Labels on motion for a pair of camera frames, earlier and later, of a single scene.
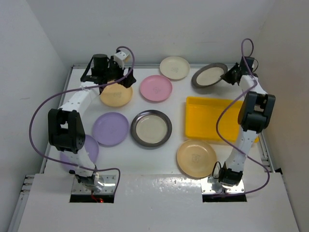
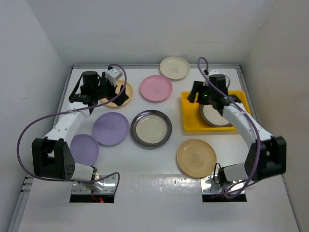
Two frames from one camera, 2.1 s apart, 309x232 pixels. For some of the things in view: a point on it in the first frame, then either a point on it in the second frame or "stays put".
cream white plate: x=175 y=67 stays put
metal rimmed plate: x=208 y=74 -> x=212 y=117
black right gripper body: x=232 y=73 -> x=205 y=95
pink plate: x=156 y=88 stays put
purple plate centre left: x=109 y=128 stays put
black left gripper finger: x=129 y=80 -> x=122 y=98
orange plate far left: x=115 y=94 stays put
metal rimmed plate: x=151 y=128 stays put
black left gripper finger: x=101 y=88 -> x=91 y=109
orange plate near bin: x=196 y=158 stays put
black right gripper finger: x=225 y=77 -> x=196 y=88
